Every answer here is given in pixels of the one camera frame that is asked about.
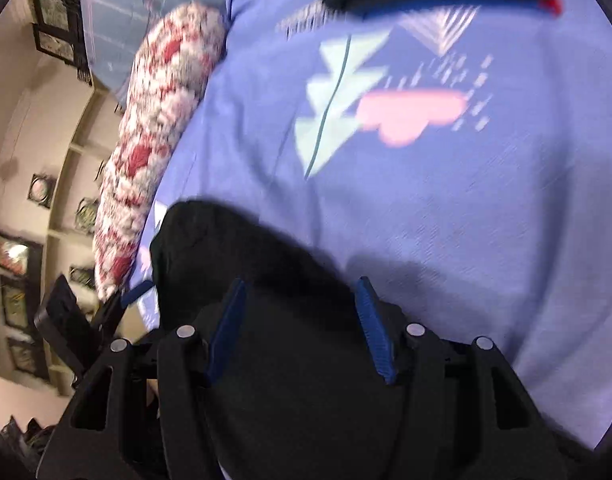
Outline purple printed bed sheet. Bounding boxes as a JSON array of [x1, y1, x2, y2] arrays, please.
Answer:
[[128, 0, 612, 453]]

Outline floral bolster pillow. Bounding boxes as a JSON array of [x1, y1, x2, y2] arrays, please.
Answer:
[[93, 2, 227, 302]]

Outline group of framed wall pictures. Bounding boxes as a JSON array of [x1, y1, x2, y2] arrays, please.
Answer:
[[0, 0, 101, 382]]

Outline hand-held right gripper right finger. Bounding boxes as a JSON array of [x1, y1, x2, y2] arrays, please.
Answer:
[[355, 277, 569, 480]]

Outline black pants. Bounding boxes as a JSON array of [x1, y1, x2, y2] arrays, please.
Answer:
[[150, 199, 586, 480]]

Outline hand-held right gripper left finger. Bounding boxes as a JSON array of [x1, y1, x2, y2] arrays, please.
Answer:
[[36, 280, 249, 480]]

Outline beige wall shelf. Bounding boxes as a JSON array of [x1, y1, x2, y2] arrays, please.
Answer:
[[46, 90, 133, 397]]

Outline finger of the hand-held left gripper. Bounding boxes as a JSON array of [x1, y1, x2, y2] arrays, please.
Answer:
[[92, 280, 157, 347]]

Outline folded blue garment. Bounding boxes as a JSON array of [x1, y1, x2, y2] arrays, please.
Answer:
[[356, 0, 562, 17]]

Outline grey plaid sheet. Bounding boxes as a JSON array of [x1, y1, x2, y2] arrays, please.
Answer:
[[80, 0, 237, 105]]

